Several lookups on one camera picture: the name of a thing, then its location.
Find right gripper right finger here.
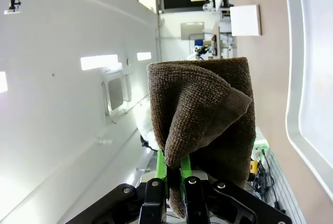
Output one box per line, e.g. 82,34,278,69
181,155,292,224

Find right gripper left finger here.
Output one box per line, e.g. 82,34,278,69
66,150,169,224

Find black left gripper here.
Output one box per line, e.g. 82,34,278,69
193,45,209,56

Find brown cloth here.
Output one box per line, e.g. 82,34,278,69
146,57,259,219

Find rectangular ceiling light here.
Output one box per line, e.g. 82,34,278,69
80,54,120,71
136,51,152,62
0,71,8,94

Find white power strip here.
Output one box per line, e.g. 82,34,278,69
253,140,269,157

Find square ceiling vent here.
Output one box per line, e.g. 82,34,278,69
100,68,133,117

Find silver metal tray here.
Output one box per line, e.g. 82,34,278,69
283,0,333,196

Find black ceiling mounted clamp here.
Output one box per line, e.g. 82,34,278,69
4,0,22,15

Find black floor cables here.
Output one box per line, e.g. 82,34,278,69
251,153,287,213

